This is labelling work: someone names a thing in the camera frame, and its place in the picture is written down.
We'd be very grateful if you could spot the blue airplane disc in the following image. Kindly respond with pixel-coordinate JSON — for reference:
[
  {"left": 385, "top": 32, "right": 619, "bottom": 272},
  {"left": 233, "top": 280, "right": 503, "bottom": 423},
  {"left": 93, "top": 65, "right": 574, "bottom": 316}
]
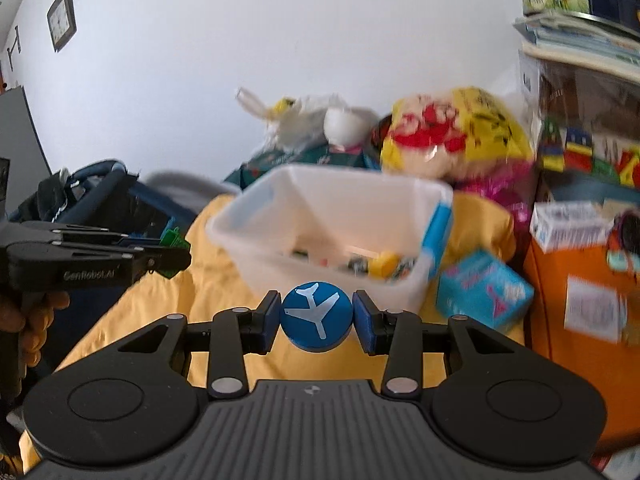
[{"left": 280, "top": 282, "right": 354, "bottom": 352}]

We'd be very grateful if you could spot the hand in orange glove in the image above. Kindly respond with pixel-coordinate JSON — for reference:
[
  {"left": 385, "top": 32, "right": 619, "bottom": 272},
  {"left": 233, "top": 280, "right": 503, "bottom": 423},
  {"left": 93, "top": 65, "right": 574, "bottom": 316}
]
[{"left": 1, "top": 289, "right": 70, "bottom": 404}]

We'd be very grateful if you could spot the green toy piece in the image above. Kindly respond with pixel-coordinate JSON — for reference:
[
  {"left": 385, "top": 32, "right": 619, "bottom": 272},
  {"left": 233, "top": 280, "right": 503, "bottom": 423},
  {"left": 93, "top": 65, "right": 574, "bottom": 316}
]
[{"left": 158, "top": 226, "right": 191, "bottom": 278}]

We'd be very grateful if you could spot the yellow cloth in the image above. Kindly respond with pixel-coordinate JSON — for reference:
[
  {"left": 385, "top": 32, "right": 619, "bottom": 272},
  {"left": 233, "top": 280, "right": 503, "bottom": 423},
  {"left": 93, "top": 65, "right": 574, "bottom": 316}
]
[{"left": 19, "top": 192, "right": 526, "bottom": 470}]

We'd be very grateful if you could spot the blue bag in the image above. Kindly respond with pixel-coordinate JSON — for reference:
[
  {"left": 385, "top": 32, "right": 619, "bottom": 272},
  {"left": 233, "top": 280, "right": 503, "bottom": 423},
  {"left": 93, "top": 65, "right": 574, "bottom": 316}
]
[{"left": 9, "top": 159, "right": 196, "bottom": 238}]

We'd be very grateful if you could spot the pile of small toys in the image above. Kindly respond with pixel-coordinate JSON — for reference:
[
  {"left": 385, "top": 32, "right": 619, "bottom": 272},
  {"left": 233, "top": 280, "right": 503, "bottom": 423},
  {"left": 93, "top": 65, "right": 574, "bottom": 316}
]
[{"left": 290, "top": 248, "right": 418, "bottom": 282}]

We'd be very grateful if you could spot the white plastic bin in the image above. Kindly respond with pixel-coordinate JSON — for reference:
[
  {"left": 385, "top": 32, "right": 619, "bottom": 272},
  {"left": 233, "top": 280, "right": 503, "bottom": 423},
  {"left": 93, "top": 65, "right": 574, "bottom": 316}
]
[{"left": 206, "top": 164, "right": 454, "bottom": 313}]

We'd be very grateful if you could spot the light blue small box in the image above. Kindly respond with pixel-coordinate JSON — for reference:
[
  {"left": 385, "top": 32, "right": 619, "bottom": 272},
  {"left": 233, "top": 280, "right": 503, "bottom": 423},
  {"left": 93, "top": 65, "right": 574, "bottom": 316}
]
[{"left": 436, "top": 250, "right": 534, "bottom": 332}]

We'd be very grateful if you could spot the green tissue pack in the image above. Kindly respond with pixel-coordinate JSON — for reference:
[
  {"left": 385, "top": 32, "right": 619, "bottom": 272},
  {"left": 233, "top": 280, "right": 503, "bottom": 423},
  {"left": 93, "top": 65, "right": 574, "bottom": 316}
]
[{"left": 224, "top": 144, "right": 378, "bottom": 190}]

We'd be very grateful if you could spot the white plastic bag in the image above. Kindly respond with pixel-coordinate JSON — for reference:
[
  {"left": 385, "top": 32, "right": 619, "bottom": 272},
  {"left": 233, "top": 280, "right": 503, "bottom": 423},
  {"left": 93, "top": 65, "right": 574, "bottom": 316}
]
[{"left": 235, "top": 87, "right": 348, "bottom": 153}]

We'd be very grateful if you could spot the small white carton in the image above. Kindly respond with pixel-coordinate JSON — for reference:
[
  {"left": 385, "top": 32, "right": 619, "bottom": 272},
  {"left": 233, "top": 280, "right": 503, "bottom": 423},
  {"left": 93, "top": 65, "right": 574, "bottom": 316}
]
[{"left": 529, "top": 200, "right": 613, "bottom": 254}]

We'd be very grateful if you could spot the orange box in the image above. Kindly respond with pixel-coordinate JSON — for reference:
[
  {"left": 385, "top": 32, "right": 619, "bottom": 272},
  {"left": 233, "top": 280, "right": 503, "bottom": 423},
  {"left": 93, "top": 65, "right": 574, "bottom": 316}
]
[{"left": 524, "top": 242, "right": 639, "bottom": 453}]

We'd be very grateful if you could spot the yellow red snack bag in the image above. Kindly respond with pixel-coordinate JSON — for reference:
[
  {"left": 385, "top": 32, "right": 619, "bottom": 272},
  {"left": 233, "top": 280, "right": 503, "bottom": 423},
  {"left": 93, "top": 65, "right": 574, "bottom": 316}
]
[{"left": 380, "top": 87, "right": 534, "bottom": 182}]

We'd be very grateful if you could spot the stack of books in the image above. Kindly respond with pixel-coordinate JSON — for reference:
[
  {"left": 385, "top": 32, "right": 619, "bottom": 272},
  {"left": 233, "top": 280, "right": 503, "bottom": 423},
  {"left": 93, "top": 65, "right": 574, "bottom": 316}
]
[{"left": 513, "top": 13, "right": 639, "bottom": 66}]

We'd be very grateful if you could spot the wall clock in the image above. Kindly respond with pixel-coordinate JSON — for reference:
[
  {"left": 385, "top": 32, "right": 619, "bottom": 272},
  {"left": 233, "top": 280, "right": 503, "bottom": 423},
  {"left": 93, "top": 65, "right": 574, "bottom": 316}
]
[{"left": 47, "top": 0, "right": 77, "bottom": 52}]

